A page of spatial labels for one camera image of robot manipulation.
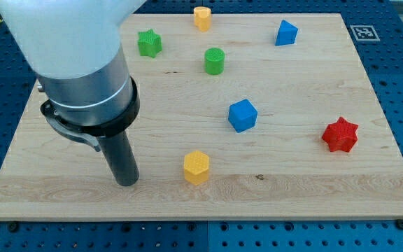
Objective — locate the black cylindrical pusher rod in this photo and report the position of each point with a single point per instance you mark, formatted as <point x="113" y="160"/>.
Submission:
<point x="120" y="158"/>

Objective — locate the yellow hexagon block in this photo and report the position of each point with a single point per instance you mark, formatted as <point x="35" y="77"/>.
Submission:
<point x="196" y="167"/>

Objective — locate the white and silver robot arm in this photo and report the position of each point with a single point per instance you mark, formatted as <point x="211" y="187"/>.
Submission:
<point x="75" y="50"/>

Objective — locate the blue cube block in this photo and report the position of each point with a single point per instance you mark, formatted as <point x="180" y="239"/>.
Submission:
<point x="242" y="115"/>

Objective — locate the green star block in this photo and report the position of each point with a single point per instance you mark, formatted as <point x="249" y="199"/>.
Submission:
<point x="149" y="43"/>

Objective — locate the wooden board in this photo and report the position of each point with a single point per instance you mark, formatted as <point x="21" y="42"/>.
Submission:
<point x="280" y="169"/>

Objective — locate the green cylinder block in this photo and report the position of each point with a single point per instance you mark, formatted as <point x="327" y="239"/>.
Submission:
<point x="214" y="61"/>

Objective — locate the blue triangular prism block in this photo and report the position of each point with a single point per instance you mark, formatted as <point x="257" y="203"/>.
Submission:
<point x="287" y="34"/>

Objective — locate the red star block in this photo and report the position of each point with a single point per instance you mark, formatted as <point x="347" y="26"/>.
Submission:
<point x="340" y="135"/>

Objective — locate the black and white fiducial tag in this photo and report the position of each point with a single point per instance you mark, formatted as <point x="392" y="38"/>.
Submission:
<point x="364" y="33"/>

